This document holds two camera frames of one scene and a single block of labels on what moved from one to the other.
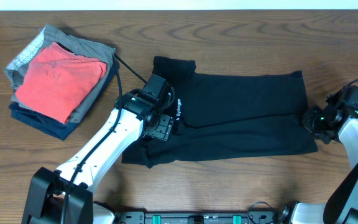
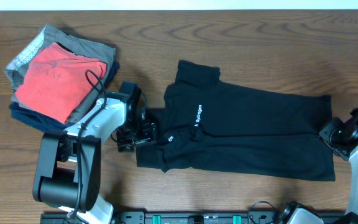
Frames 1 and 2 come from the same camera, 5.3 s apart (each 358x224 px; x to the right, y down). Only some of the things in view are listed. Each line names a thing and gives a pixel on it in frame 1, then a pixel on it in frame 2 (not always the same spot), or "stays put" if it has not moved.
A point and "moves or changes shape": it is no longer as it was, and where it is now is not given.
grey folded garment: [18, 68] stays put
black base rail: [200, 217] stays put
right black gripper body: [316, 122] -> [332, 134]
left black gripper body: [162, 127] -> [137, 134]
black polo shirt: [225, 116] moves or changes shape
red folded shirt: [56, 81] stays put
